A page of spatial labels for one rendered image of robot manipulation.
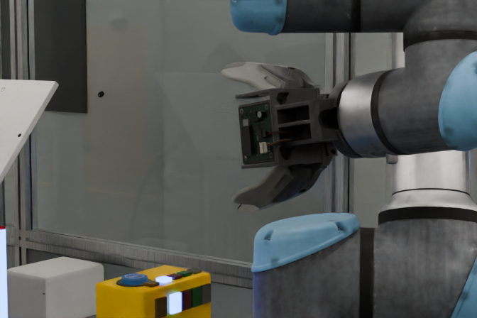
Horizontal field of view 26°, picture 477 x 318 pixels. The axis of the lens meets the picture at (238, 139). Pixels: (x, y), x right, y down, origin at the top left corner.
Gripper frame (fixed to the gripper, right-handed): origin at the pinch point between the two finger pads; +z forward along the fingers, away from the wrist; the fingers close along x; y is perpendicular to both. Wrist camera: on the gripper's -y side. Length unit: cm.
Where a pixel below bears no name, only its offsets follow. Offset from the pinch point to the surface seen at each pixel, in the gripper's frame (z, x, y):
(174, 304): 44, 22, -22
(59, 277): 101, 20, -36
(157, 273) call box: 51, 17, -24
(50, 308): 102, 25, -34
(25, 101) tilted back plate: 87, -15, -23
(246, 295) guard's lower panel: 72, 26, -60
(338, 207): 49, 10, -64
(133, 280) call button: 47, 17, -17
